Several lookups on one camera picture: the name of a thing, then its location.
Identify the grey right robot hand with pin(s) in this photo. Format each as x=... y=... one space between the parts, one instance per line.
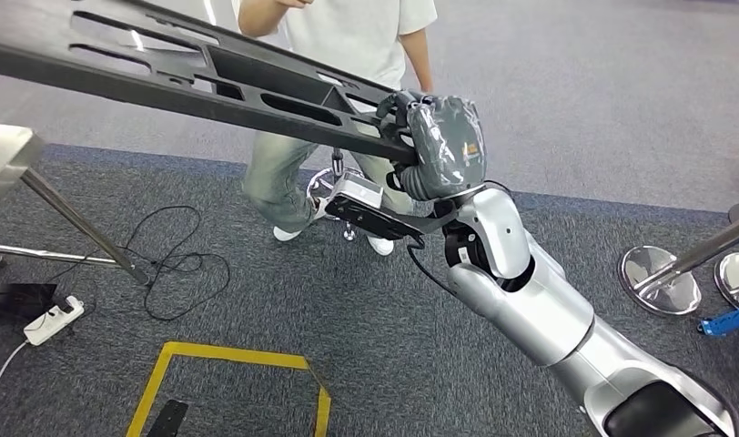
x=448 y=151

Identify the long black plastic part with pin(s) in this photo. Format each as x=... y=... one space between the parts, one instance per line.
x=164 y=99

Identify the person's right forearm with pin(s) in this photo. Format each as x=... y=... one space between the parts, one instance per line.
x=261 y=21

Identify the person's left forearm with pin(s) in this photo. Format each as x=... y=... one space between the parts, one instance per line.
x=419 y=60

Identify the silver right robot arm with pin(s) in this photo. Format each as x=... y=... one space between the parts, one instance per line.
x=538 y=301

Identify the stainless steel workbench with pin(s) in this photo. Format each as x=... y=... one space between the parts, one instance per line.
x=5 y=157

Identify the chrome stool base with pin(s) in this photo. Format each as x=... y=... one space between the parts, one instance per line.
x=337 y=160

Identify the person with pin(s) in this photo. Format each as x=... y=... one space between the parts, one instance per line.
x=345 y=36

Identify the chrome stanchion with chrome base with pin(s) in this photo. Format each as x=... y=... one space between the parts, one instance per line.
x=737 y=280
x=659 y=283

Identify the yellow floor tape square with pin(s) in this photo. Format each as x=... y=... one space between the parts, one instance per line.
x=237 y=354

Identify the white power strip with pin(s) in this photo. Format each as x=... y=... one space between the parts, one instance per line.
x=53 y=320

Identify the black flat box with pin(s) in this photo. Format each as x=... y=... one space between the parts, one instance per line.
x=20 y=298

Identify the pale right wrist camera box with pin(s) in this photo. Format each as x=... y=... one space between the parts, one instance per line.
x=357 y=192

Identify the black right wrist camera bracket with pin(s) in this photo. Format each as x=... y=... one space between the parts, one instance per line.
x=375 y=223

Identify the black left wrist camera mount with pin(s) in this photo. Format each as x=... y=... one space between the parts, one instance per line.
x=167 y=419

